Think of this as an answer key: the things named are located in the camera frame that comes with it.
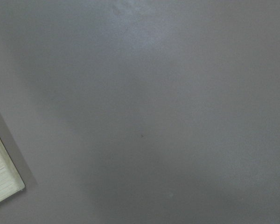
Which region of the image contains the wooden cutting board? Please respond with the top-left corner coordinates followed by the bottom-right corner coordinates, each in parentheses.
top-left (0, 139), bottom-right (25, 203)

